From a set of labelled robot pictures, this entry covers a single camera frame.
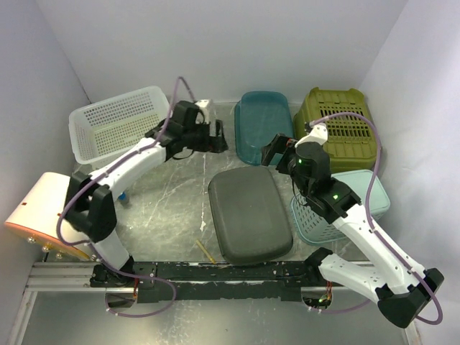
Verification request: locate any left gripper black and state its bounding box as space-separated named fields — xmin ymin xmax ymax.
xmin=185 ymin=120 xmax=230 ymax=155

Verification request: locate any teal transparent plastic tub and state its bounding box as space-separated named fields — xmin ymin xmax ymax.
xmin=234 ymin=91 xmax=294 ymax=165

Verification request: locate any olive green plastic basket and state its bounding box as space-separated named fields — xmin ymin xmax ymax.
xmin=293 ymin=87 xmax=377 ymax=173

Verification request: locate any grey plastic tub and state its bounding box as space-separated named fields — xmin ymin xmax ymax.
xmin=208 ymin=166 xmax=293 ymax=266

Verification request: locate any light blue perforated basket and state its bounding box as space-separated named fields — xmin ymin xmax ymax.
xmin=290 ymin=170 xmax=390 ymax=247

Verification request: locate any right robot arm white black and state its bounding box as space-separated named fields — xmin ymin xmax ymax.
xmin=261 ymin=134 xmax=444 ymax=328

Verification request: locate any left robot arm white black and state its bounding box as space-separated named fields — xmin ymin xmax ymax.
xmin=59 ymin=99 xmax=228 ymax=287

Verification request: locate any small wooden stick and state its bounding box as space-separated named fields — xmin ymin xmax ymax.
xmin=195 ymin=239 xmax=216 ymax=265

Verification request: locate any white perforated basket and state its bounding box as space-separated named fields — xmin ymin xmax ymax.
xmin=68 ymin=86 xmax=170 ymax=165

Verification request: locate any blue white small object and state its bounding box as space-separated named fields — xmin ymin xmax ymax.
xmin=117 ymin=192 xmax=130 ymax=208

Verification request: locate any pale yellow perforated basket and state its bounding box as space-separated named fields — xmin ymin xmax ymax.
xmin=91 ymin=160 xmax=107 ymax=171

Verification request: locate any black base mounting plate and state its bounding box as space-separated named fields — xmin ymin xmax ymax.
xmin=90 ymin=261 xmax=326 ymax=303

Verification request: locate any cream cylindrical appliance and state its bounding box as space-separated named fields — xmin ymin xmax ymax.
xmin=4 ymin=172 xmax=92 ymax=261

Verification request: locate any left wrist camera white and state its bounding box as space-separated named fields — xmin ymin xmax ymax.
xmin=195 ymin=99 xmax=213 ymax=124

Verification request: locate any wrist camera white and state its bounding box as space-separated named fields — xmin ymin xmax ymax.
xmin=195 ymin=99 xmax=213 ymax=124
xmin=295 ymin=123 xmax=328 ymax=147

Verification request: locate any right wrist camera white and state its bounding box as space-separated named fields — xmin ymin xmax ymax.
xmin=295 ymin=123 xmax=328 ymax=147

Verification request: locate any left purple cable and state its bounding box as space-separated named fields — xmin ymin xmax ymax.
xmin=56 ymin=75 xmax=198 ymax=318

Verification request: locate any purple cable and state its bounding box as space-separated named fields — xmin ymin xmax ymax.
xmin=56 ymin=75 xmax=198 ymax=318
xmin=305 ymin=112 xmax=443 ymax=326

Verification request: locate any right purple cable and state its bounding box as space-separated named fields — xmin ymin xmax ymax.
xmin=305 ymin=112 xmax=443 ymax=326

